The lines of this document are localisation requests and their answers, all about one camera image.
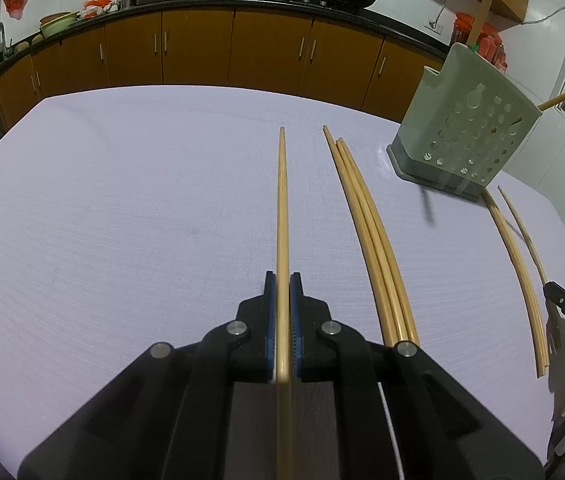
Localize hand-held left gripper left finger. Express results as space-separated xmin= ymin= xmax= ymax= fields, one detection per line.
xmin=17 ymin=271 xmax=278 ymax=480

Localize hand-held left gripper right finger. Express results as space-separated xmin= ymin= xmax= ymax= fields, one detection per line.
xmin=291 ymin=272 xmax=546 ymax=480

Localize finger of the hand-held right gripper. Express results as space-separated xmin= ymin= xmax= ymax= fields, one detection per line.
xmin=544 ymin=281 xmax=565 ymax=321

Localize grey perforated utensil holder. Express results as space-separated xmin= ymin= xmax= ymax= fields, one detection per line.
xmin=387 ymin=42 xmax=544 ymax=203

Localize pale tablecloth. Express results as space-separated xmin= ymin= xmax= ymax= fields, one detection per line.
xmin=0 ymin=84 xmax=565 ymax=480

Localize red gift packages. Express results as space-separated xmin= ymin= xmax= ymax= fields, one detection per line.
xmin=453 ymin=12 xmax=509 ymax=69

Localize brown wooden base cabinets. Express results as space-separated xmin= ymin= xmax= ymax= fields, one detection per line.
xmin=0 ymin=6 xmax=451 ymax=158

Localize gas stove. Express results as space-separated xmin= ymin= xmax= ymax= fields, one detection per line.
xmin=260 ymin=0 xmax=363 ymax=12

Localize black kitchen countertop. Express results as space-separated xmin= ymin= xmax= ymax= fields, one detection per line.
xmin=0 ymin=0 xmax=453 ymax=96

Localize red and white plastic bags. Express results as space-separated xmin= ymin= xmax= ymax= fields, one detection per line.
xmin=81 ymin=0 xmax=119 ymax=20

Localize stacked green bowls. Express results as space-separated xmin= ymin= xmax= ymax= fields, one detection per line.
xmin=40 ymin=11 xmax=81 ymax=39

